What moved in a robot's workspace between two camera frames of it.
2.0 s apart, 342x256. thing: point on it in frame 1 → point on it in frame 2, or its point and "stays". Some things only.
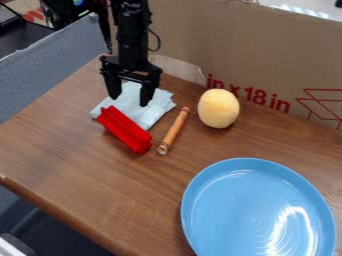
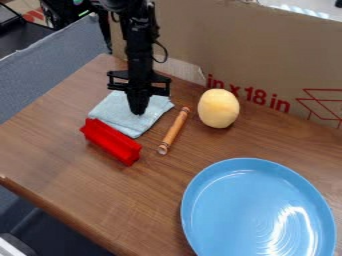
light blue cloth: x=126 y=102 stays
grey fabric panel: x=32 y=68 stays
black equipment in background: x=60 y=12 stays
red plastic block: x=125 y=129 → x=110 y=141
